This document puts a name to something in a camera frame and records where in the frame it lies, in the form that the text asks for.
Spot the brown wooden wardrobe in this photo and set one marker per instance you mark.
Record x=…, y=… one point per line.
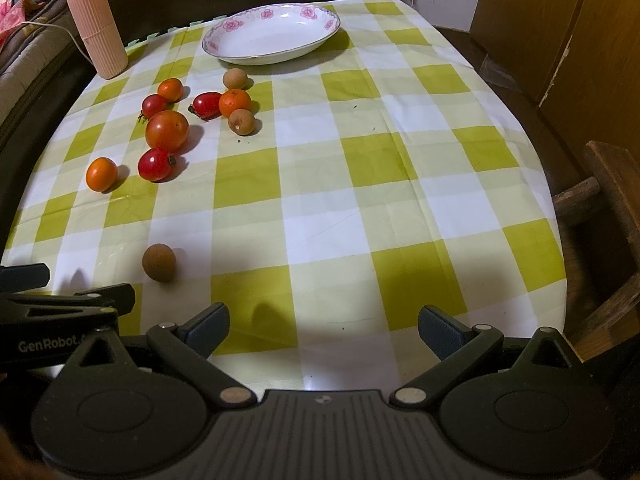
x=578, y=60

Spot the pink ribbed cylindrical case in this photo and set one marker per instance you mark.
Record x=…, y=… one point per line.
x=95, y=23

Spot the pink floral fabric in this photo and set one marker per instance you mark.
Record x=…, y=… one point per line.
x=13, y=13

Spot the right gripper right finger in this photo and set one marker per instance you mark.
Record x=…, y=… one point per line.
x=464, y=352

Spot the large orange-red tomato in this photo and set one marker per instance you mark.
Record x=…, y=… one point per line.
x=167, y=131

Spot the oblong red cherry tomato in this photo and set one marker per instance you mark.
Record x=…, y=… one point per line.
x=206, y=105

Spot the wooden chair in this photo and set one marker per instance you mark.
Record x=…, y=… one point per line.
x=599, y=226

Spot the yellow checkered tablecloth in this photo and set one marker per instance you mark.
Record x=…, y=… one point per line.
x=384, y=175

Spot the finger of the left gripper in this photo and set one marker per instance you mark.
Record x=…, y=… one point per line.
x=121, y=298
x=25, y=277

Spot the white floral porcelain plate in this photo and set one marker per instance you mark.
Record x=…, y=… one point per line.
x=271, y=34

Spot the brown longan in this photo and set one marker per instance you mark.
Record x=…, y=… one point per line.
x=242, y=122
x=235, y=78
x=159, y=263

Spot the green foam mat edge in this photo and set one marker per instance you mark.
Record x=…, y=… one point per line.
x=171, y=30

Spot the small orange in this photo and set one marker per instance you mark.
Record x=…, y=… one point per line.
x=171, y=89

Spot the orange tangerine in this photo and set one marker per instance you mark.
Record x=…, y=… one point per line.
x=101, y=174
x=232, y=100

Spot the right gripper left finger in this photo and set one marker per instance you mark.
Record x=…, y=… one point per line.
x=184, y=350

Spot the grey padded cushion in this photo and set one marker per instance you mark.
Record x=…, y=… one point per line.
x=31, y=49

